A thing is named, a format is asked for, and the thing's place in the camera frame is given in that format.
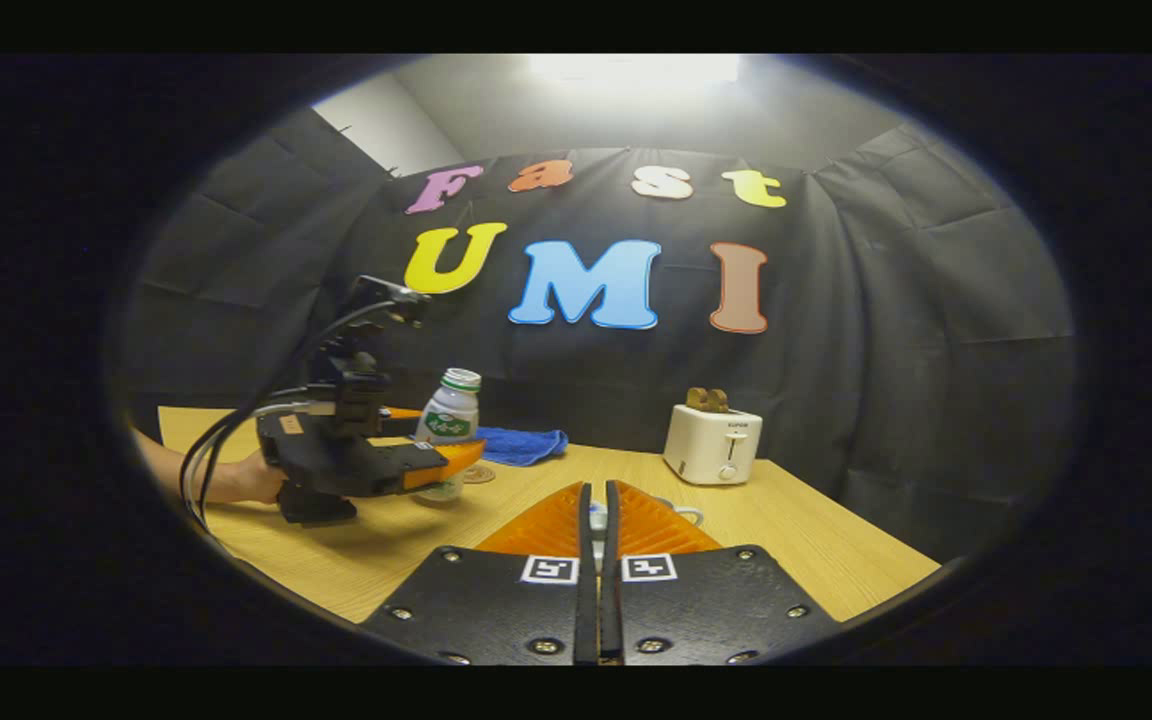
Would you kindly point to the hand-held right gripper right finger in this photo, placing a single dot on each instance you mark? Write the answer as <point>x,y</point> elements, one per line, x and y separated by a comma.
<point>613,610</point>

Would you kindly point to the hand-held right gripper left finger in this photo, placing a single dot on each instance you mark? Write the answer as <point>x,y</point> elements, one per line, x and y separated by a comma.
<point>586,610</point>

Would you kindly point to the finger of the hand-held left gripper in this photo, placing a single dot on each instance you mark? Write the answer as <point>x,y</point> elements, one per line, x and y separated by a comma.
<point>401,413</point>
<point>446,468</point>

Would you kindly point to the round brown coaster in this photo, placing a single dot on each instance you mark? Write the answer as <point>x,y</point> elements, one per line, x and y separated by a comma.
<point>481,475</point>

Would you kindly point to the white water bottle green label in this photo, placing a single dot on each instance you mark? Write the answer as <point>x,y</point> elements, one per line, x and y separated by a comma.
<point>451,415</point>

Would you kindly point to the white teacup lid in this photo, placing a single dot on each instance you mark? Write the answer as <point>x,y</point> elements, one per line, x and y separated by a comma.
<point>598,520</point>

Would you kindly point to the blue towel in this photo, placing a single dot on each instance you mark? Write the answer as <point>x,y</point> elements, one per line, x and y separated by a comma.
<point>521,445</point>

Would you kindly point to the white toaster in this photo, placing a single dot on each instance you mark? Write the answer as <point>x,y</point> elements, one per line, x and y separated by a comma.
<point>711,445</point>

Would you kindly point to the black backdrop cloth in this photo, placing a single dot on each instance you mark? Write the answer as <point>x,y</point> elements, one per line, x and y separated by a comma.
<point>836,330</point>

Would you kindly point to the ceiling light panel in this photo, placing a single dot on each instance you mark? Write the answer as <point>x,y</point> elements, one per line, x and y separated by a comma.
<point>636,68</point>

